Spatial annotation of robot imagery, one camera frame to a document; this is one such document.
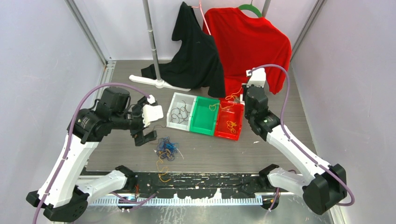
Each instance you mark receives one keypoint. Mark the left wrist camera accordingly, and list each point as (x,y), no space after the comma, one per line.
(151,113)

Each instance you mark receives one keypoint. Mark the red sweatshirt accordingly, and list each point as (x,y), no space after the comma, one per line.
(244,43)

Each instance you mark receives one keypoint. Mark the green plastic bin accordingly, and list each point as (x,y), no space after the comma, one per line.
(204,116)

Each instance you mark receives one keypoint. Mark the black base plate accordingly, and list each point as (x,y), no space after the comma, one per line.
(197,185)

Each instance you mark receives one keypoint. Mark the red plastic bin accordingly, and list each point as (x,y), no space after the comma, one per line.
(229,120)

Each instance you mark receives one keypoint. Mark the white plastic bin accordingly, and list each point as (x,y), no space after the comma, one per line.
(180,111)

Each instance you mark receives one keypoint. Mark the white clothes rack stand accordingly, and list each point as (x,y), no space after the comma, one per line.
(159,82)

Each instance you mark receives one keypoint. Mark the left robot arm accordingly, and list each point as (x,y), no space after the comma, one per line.
(63,200)

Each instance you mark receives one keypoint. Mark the black t-shirt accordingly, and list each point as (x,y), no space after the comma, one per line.
(197,63)

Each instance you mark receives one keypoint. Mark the green hanger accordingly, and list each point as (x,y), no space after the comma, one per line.
(251,8)

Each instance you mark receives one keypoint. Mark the pink hanger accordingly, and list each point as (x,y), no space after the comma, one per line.
(203,16)

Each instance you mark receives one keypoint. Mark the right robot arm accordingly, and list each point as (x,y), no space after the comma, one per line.
(320,184)

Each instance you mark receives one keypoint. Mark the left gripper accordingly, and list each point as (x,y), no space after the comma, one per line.
(141,139)

